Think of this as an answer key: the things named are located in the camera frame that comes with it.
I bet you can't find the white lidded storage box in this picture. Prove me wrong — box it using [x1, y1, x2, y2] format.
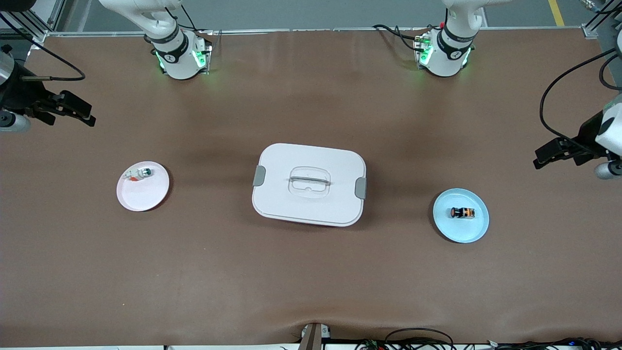
[252, 143, 367, 228]

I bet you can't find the pink round plate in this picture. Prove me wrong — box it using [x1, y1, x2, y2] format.
[117, 161, 170, 212]

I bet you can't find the light blue round plate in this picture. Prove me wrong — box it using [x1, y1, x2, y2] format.
[432, 188, 490, 244]

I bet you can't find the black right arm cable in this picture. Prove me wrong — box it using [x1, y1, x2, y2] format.
[0, 12, 86, 81]

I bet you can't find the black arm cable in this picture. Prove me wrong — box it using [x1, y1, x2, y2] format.
[0, 12, 86, 81]
[540, 48, 622, 147]

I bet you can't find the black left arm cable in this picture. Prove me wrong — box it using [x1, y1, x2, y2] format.
[540, 48, 622, 147]

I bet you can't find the white switch with green button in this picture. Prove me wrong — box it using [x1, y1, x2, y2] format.
[122, 167, 153, 182]

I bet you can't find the black base cable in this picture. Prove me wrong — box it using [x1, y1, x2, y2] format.
[373, 23, 433, 52]

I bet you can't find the black cable loop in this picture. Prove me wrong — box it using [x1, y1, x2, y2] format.
[385, 328, 455, 350]

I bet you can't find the aluminium table edge rail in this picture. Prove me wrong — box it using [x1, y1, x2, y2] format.
[46, 27, 596, 37]

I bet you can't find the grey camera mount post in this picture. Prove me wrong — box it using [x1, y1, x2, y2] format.
[297, 322, 332, 350]

